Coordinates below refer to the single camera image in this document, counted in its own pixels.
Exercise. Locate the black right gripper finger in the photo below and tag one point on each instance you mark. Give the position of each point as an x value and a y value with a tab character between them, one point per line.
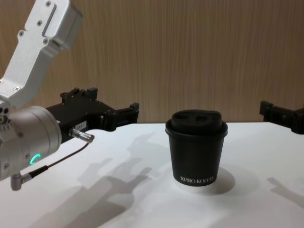
292	124
273	111

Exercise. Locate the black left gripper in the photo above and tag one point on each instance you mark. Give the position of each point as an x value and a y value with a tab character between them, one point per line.
78	111

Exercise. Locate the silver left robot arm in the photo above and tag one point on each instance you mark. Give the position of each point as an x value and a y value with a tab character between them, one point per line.
31	133

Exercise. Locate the black plastic cup lid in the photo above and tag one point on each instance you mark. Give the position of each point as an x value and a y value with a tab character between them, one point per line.
196	124

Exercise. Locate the black paper coffee cup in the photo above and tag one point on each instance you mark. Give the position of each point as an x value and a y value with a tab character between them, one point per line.
196	164

